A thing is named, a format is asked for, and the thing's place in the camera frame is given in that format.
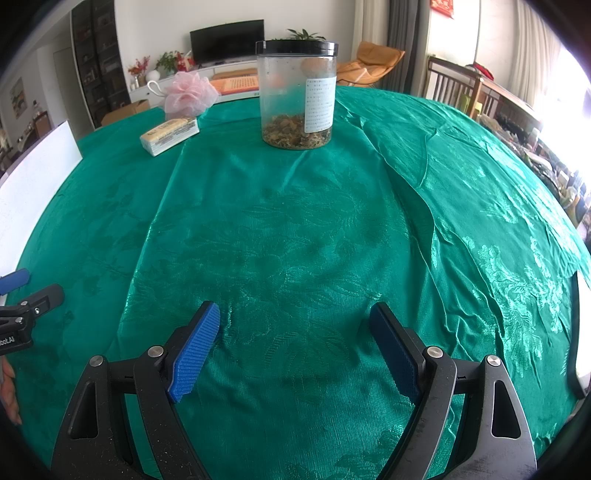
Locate wooden dining furniture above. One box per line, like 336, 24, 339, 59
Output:
0, 111, 51, 160

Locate white storage box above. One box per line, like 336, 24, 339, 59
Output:
0, 120, 84, 278

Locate dark display cabinet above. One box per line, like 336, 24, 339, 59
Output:
70, 0, 132, 130

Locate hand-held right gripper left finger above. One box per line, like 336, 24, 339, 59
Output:
51, 301, 221, 480

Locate clear jar black lid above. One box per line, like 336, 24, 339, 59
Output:
255, 39, 339, 151

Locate white television cabinet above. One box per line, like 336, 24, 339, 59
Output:
128, 60, 259, 106

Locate red flower bouquet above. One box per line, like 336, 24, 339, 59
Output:
127, 56, 151, 88

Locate orange lounge chair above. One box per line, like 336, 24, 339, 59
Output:
336, 41, 406, 90

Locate framed wall picture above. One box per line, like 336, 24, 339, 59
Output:
9, 78, 26, 118

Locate grey curtain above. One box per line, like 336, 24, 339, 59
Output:
387, 0, 431, 97

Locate green plant red flowers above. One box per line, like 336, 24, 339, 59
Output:
154, 50, 195, 75

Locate dark wooden armchair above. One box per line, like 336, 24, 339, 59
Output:
426, 55, 543, 134

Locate person's left hand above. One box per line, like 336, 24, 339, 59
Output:
0, 357, 23, 426

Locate white sheer curtain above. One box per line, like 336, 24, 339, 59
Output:
508, 0, 561, 107

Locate pink bath pouf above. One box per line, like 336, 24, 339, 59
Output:
147, 70, 221, 121

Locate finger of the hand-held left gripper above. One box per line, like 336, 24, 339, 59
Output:
0, 270, 31, 294
0, 284, 64, 326

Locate cardboard box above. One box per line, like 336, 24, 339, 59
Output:
100, 98, 151, 127

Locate green patterned tablecloth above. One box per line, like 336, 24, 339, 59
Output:
18, 85, 591, 480

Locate small yellow box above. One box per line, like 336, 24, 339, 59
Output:
140, 117, 200, 158

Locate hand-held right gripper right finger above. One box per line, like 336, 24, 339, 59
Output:
368, 302, 539, 480

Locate large green potted plant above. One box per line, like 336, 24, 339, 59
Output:
272, 28, 324, 42

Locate orange book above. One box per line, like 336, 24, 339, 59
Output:
210, 74, 260, 103

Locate black television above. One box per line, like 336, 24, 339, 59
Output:
189, 19, 265, 64

